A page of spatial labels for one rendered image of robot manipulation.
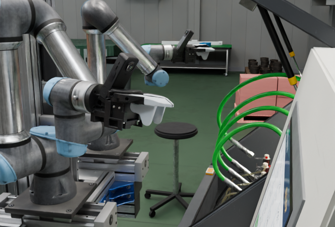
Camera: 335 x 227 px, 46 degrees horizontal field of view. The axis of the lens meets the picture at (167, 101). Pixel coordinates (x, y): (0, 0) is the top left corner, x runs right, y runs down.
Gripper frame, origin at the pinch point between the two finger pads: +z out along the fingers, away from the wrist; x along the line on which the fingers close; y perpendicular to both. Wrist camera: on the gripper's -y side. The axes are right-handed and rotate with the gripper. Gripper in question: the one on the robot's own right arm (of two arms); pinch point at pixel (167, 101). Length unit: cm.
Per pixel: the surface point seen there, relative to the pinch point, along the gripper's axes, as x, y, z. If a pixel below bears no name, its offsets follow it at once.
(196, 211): -51, 44, -20
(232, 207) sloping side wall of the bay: -33.0, 31.2, 1.5
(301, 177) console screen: 18.4, 3.6, 32.7
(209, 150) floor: -344, 100, -174
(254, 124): -41.1, 8.4, 2.2
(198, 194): -63, 43, -26
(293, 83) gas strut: -34.6, -4.7, 13.7
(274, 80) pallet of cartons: -486, 15, -156
